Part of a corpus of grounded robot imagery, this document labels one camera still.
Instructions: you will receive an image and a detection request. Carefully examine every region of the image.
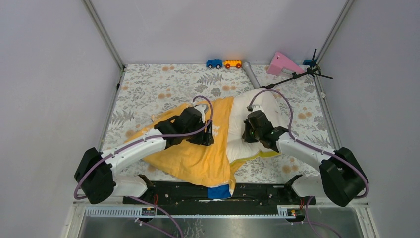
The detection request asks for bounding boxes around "white pillow with yellow edge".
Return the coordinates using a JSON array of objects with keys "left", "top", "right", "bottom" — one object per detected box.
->
[{"left": 226, "top": 89, "right": 289, "bottom": 164}]

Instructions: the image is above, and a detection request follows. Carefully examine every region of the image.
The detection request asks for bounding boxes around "yellow Mickey Mouse pillowcase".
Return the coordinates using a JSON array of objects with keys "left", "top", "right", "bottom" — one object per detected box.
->
[{"left": 144, "top": 97, "right": 247, "bottom": 199}]

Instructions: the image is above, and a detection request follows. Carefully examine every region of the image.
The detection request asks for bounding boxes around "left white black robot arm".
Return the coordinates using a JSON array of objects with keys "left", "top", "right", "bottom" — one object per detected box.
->
[{"left": 74, "top": 104, "right": 214, "bottom": 204}]

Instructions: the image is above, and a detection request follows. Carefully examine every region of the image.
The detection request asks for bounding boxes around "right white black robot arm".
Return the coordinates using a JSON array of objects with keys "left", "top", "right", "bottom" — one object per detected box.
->
[{"left": 243, "top": 109, "right": 369, "bottom": 207}]

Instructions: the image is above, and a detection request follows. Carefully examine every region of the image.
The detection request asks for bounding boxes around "floral patterned table mat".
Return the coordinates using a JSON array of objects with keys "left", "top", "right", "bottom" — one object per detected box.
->
[{"left": 100, "top": 64, "right": 334, "bottom": 183}]

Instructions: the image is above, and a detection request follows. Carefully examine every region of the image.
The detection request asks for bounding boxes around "blue toy car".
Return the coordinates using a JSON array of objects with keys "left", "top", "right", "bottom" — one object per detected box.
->
[{"left": 206, "top": 59, "right": 223, "bottom": 69}]

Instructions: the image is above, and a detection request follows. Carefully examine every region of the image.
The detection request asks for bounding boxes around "grey metal cylinder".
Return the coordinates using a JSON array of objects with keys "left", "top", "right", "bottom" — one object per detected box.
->
[{"left": 242, "top": 61, "right": 261, "bottom": 89}]

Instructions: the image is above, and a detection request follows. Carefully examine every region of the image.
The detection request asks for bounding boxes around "pink plastic wedge block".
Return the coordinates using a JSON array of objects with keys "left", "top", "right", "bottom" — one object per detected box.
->
[{"left": 266, "top": 51, "right": 305, "bottom": 76}]

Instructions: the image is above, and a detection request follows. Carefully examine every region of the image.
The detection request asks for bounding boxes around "orange toy wagon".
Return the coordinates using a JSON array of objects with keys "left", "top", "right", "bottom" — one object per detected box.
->
[{"left": 222, "top": 60, "right": 242, "bottom": 69}]

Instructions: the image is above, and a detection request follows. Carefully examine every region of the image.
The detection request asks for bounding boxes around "black tripod stand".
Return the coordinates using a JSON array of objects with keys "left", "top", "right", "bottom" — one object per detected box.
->
[{"left": 261, "top": 49, "right": 333, "bottom": 89}]

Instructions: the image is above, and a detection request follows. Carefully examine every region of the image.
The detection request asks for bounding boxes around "blue clamp block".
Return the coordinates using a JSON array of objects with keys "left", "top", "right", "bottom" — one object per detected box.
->
[{"left": 303, "top": 59, "right": 316, "bottom": 67}]

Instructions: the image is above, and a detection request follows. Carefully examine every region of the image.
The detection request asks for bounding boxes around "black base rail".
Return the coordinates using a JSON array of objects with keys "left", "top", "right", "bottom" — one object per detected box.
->
[{"left": 140, "top": 175, "right": 316, "bottom": 218}]

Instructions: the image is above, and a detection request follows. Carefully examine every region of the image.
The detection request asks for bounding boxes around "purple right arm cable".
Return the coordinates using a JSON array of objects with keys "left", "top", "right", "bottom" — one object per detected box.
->
[{"left": 247, "top": 88, "right": 370, "bottom": 238}]

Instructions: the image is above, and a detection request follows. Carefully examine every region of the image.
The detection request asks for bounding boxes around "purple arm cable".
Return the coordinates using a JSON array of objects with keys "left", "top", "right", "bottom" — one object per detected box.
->
[
  {"left": 247, "top": 88, "right": 370, "bottom": 238},
  {"left": 73, "top": 95, "right": 214, "bottom": 238}
]

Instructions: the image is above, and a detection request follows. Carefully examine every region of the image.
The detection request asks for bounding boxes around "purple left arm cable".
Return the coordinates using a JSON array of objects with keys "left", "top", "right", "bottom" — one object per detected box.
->
[{"left": 73, "top": 95, "right": 214, "bottom": 238}]

